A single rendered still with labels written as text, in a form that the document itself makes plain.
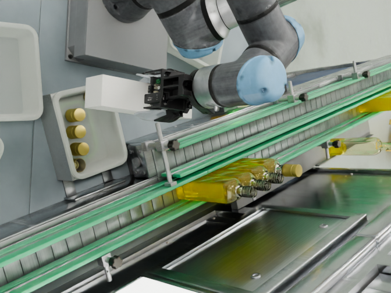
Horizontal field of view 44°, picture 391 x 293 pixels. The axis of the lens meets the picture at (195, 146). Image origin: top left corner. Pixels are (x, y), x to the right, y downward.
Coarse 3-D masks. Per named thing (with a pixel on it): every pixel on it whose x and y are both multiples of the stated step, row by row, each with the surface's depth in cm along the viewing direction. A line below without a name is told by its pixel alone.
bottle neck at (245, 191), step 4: (236, 188) 122; (240, 188) 121; (244, 188) 120; (248, 188) 120; (252, 188) 119; (256, 188) 120; (236, 192) 122; (240, 192) 121; (244, 192) 120; (248, 192) 119; (252, 192) 121; (256, 192) 120; (240, 196) 122; (244, 196) 121; (248, 196) 120; (252, 196) 119
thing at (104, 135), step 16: (64, 96) 121; (80, 96) 128; (64, 112) 125; (96, 112) 132; (112, 112) 128; (64, 128) 117; (96, 128) 132; (112, 128) 130; (64, 144) 118; (96, 144) 132; (112, 144) 132; (96, 160) 131; (112, 160) 130; (80, 176) 120
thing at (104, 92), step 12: (96, 84) 95; (108, 84) 94; (120, 84) 96; (132, 84) 98; (144, 84) 100; (96, 96) 94; (108, 96) 94; (120, 96) 96; (132, 96) 98; (96, 108) 97; (108, 108) 96; (120, 108) 96; (132, 108) 98
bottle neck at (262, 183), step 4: (252, 180) 126; (256, 180) 125; (260, 180) 125; (264, 180) 124; (268, 180) 124; (252, 184) 126; (256, 184) 125; (260, 184) 124; (264, 184) 123; (268, 184) 125; (260, 188) 124; (264, 188) 123; (268, 188) 124
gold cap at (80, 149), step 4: (72, 144) 126; (76, 144) 124; (80, 144) 123; (84, 144) 124; (72, 148) 125; (76, 148) 123; (80, 148) 123; (84, 148) 124; (88, 148) 125; (72, 152) 125; (76, 152) 124; (80, 152) 123; (84, 152) 124
